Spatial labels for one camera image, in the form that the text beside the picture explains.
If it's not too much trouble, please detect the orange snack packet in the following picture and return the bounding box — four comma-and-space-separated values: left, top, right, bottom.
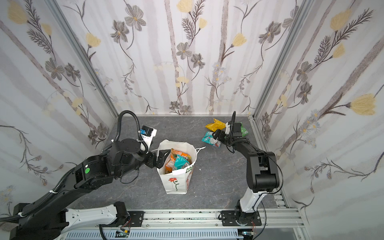
165, 149, 192, 174

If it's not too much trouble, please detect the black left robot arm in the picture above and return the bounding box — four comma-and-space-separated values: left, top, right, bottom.
1, 139, 171, 240

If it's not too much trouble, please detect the teal snack packet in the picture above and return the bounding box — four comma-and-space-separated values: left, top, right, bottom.
174, 155, 191, 170
202, 131, 221, 148

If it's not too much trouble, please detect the yellow snack packet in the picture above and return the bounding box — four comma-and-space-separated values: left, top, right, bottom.
205, 119, 226, 132

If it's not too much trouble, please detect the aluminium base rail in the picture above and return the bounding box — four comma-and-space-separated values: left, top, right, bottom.
56, 209, 304, 232

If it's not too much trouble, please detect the white slotted cable duct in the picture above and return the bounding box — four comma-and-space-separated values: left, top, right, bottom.
61, 229, 243, 240

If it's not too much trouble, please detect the green snack packet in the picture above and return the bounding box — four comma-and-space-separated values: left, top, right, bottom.
241, 123, 249, 137

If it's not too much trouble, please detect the teal snack packet in bag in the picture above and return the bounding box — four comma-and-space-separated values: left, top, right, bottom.
174, 155, 191, 170

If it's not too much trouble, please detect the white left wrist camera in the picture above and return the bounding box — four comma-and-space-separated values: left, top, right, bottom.
140, 125, 157, 151

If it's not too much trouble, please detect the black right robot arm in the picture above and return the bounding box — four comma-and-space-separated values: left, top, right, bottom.
213, 130, 281, 227

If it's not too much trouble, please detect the white printed paper bag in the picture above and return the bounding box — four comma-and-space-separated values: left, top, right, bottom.
157, 140, 206, 195

